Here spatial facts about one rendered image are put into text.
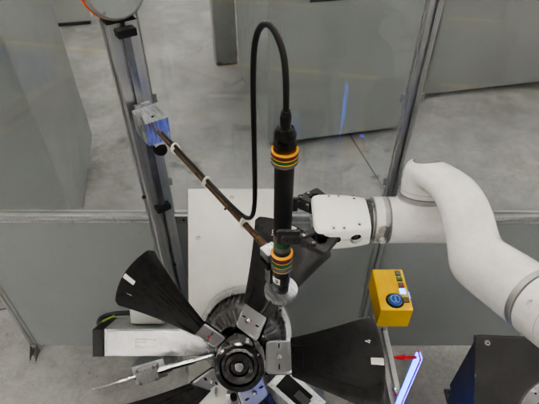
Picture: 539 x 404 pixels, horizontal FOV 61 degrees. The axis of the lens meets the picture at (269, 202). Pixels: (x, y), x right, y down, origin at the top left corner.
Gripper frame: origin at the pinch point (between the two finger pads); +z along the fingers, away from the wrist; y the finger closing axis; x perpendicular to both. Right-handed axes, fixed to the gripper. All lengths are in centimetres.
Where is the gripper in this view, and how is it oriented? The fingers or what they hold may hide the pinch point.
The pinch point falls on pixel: (283, 220)
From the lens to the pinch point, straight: 81.8
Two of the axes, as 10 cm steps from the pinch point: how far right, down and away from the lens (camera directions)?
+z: -10.0, 0.0, 0.0
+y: 0.0, -6.6, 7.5
